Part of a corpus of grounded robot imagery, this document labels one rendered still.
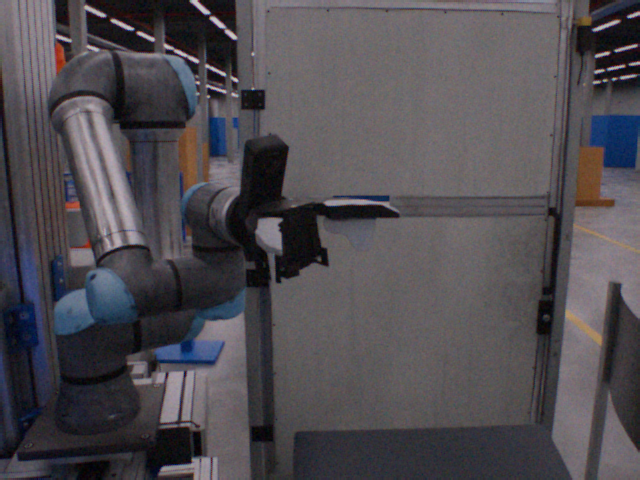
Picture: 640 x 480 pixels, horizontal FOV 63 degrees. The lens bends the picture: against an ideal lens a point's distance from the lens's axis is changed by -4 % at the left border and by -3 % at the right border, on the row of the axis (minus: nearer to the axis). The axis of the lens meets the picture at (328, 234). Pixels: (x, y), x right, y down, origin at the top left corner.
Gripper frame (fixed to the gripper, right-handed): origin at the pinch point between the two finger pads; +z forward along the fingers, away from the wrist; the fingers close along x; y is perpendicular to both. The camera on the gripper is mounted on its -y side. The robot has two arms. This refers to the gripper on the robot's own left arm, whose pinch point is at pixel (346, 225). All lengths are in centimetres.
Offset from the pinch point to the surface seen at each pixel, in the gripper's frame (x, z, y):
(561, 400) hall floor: -226, -104, 178
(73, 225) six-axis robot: -37, -366, 63
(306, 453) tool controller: 9.8, 2.9, 19.7
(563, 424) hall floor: -202, -89, 175
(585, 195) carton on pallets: -1046, -519, 270
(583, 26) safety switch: -154, -57, -24
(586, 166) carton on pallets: -1051, -521, 209
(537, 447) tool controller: -8.4, 16.0, 22.3
